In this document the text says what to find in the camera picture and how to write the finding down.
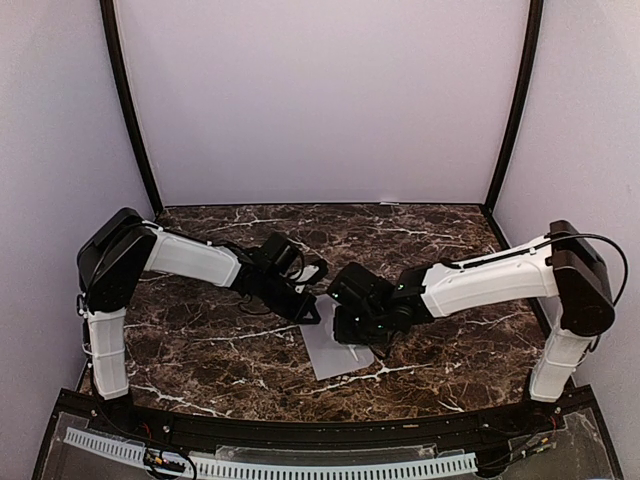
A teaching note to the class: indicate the small circuit board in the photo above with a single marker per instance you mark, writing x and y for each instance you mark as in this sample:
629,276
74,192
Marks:
159,461

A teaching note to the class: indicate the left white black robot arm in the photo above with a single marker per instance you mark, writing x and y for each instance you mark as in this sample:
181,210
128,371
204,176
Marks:
127,248

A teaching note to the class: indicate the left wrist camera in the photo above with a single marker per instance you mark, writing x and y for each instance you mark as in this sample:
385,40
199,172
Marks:
311,275

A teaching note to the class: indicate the left black frame post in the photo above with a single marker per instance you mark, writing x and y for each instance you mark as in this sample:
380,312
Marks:
128,109

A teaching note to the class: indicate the grey envelope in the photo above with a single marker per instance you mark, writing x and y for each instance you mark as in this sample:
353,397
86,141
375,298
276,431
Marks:
328,357

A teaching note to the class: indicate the black front rail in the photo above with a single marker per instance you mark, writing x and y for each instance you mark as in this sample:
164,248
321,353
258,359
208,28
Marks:
482,428

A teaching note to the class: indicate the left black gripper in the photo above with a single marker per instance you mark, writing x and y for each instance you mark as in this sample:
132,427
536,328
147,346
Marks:
296,315

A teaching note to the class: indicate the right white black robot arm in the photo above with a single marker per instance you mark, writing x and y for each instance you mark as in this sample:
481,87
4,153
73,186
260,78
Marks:
562,263

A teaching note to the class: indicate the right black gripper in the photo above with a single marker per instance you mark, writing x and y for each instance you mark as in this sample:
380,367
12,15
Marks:
344,334

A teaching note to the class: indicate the right black frame post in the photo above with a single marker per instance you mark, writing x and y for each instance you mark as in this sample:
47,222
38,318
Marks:
520,94

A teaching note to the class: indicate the black frame post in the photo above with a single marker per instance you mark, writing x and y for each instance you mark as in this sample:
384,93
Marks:
128,109
520,94

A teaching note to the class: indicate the white slotted cable duct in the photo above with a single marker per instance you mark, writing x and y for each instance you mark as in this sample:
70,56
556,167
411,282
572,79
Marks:
254,463

